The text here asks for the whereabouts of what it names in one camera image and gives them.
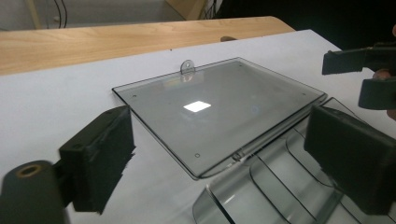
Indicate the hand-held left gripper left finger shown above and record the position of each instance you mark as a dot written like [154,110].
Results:
[96,155]

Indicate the clear plastic compartment box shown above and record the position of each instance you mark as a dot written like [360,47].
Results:
[218,130]

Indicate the white table cover sheet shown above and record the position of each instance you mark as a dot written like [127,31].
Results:
[62,93]

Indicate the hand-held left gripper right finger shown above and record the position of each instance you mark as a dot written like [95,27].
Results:
[355,155]

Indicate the black curtain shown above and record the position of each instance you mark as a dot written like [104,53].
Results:
[311,12]

